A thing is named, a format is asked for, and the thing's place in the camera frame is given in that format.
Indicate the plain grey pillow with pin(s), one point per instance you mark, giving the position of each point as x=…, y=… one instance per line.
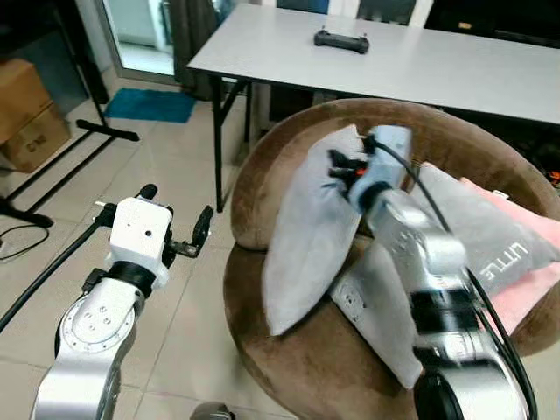
x=302, y=236

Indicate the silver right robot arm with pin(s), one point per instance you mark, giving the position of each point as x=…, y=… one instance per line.
x=429, y=255

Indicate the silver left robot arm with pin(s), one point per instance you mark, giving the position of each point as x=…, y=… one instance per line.
x=87, y=332

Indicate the black metal floor stand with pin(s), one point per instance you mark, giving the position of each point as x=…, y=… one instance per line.
x=107, y=130

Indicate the blue floor mat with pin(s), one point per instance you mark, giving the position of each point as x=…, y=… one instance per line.
x=149, y=105

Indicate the grey pillow with white label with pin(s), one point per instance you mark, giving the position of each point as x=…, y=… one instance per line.
x=378, y=306

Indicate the grey pillow with white lettering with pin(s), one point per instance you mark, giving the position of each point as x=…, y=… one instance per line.
x=490, y=234

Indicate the round brown plush sofa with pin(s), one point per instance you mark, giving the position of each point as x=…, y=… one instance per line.
x=289, y=367

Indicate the pink pillow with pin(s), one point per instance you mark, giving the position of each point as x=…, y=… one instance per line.
x=527, y=302

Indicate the white folding table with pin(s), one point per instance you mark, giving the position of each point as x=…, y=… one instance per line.
x=420, y=70

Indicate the black handheld controller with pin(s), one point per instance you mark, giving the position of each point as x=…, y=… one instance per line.
x=341, y=41

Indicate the cardboard box with black print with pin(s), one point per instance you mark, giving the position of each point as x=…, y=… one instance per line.
x=39, y=144

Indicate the glass door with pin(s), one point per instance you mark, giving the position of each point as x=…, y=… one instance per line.
x=140, y=35

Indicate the plain cardboard box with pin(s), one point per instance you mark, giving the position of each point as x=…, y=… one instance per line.
x=22, y=92

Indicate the dark curtain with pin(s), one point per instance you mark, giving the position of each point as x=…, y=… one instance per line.
x=197, y=35

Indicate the grey robot foot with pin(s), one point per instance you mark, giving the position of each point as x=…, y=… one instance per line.
x=210, y=411

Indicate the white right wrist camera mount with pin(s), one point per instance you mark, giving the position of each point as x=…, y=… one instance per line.
x=391, y=153

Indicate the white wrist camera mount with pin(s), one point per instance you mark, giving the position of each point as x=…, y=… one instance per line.
x=391, y=153
x=140, y=229

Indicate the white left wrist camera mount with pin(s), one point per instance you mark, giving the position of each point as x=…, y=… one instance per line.
x=140, y=229

